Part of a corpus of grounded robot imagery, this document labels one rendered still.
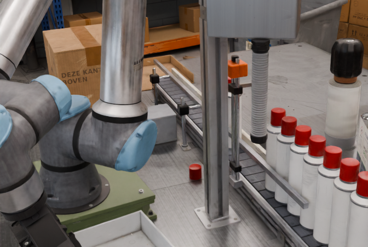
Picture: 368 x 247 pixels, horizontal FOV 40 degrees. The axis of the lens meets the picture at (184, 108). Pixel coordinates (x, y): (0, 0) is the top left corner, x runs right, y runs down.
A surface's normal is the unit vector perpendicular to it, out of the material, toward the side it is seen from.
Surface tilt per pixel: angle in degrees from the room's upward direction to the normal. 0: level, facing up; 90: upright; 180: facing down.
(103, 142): 81
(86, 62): 90
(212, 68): 90
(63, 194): 74
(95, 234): 90
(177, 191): 0
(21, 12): 61
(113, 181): 4
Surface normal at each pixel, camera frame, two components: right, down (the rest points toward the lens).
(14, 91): -0.13, -0.69
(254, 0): -0.26, 0.39
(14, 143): 0.90, -0.04
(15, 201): 0.26, 0.44
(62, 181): 0.02, 0.11
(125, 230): 0.51, 0.32
